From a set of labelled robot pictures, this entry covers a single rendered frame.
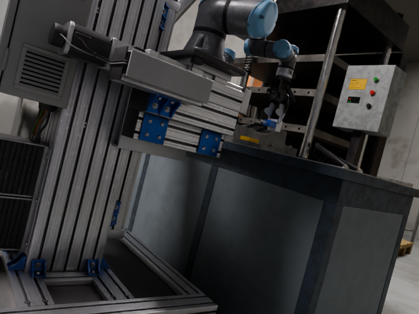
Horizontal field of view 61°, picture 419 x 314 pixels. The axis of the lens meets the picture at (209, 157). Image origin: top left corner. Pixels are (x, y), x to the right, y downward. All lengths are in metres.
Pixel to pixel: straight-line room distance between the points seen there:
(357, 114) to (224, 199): 1.09
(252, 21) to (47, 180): 0.82
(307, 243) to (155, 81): 0.79
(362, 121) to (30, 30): 1.83
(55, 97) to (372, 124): 1.75
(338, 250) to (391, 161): 7.26
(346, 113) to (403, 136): 6.27
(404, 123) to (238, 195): 7.30
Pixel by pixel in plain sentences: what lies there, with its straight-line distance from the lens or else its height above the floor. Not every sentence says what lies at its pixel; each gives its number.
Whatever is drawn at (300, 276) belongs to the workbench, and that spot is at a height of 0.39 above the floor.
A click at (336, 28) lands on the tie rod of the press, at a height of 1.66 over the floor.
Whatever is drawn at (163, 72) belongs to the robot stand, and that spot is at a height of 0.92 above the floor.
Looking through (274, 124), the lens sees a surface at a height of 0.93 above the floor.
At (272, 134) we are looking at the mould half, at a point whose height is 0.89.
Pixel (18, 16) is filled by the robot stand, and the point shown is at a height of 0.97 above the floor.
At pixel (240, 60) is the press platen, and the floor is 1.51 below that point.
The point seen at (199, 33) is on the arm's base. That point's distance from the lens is 1.25.
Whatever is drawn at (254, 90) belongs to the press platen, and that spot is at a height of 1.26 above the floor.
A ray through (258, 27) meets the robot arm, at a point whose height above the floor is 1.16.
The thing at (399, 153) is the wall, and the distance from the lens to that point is 8.58.
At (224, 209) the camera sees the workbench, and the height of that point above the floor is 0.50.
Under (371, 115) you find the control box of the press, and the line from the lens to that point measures 2.32.
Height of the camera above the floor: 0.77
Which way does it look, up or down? 2 degrees down
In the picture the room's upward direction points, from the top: 14 degrees clockwise
